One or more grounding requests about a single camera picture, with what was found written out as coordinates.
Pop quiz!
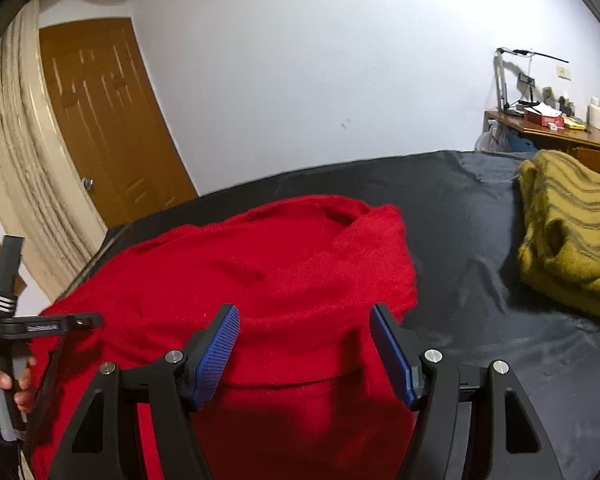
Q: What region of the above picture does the red sweater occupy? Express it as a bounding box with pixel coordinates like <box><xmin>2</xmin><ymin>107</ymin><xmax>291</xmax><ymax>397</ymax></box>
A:
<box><xmin>30</xmin><ymin>194</ymin><xmax>420</xmax><ymax>480</ymax></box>

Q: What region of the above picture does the phone on stand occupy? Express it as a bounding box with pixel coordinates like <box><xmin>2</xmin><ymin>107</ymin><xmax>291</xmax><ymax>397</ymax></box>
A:
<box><xmin>516</xmin><ymin>72</ymin><xmax>537</xmax><ymax>106</ymax></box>

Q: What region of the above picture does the beige curtain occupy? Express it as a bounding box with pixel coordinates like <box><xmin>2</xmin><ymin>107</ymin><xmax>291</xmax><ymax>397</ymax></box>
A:
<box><xmin>0</xmin><ymin>0</ymin><xmax>141</xmax><ymax>301</ymax></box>

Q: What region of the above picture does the red box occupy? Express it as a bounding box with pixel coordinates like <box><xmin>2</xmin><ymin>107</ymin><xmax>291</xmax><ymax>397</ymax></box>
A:
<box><xmin>524</xmin><ymin>110</ymin><xmax>565</xmax><ymax>128</ymax></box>

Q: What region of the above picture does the wooden room door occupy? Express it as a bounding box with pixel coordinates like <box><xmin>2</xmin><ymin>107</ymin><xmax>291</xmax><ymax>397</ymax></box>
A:
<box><xmin>39</xmin><ymin>17</ymin><xmax>199</xmax><ymax>228</ymax></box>

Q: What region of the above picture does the white plastic bag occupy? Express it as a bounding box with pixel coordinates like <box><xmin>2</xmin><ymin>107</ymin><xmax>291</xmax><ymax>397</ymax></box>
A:
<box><xmin>475</xmin><ymin>120</ymin><xmax>511</xmax><ymax>153</ymax></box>

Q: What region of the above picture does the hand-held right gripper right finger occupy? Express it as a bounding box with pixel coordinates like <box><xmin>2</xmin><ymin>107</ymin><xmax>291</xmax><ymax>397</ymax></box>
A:
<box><xmin>370</xmin><ymin>302</ymin><xmax>566</xmax><ymax>480</ymax></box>

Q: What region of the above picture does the silver desk lamp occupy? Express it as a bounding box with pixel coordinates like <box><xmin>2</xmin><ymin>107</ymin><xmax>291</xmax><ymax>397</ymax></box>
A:
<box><xmin>495</xmin><ymin>47</ymin><xmax>570</xmax><ymax>113</ymax></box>

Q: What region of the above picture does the black bed sheet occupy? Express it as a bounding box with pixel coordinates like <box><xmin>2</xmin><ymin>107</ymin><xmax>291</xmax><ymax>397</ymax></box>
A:
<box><xmin>20</xmin><ymin>149</ymin><xmax>600</xmax><ymax>480</ymax></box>

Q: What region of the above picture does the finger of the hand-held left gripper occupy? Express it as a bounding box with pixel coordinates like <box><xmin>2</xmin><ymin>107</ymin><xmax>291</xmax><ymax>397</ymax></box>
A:
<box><xmin>27</xmin><ymin>312</ymin><xmax>105</xmax><ymax>333</ymax></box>
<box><xmin>32</xmin><ymin>337</ymin><xmax>67</xmax><ymax>413</ymax></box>

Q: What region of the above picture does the wooden desk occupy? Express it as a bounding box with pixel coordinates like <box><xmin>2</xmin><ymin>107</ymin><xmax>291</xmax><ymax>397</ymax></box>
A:
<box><xmin>484</xmin><ymin>110</ymin><xmax>600</xmax><ymax>173</ymax></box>

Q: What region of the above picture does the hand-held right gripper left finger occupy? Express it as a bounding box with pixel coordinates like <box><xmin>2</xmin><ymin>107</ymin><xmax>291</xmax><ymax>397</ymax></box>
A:
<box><xmin>45</xmin><ymin>302</ymin><xmax>242</xmax><ymax>480</ymax></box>

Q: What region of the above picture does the person's left hand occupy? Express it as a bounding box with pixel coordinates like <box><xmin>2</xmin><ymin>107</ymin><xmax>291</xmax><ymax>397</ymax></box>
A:
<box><xmin>0</xmin><ymin>357</ymin><xmax>37</xmax><ymax>413</ymax></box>

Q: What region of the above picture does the yellow striped sweater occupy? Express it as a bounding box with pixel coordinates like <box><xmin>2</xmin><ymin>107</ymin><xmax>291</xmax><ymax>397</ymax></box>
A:
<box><xmin>517</xmin><ymin>149</ymin><xmax>600</xmax><ymax>326</ymax></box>

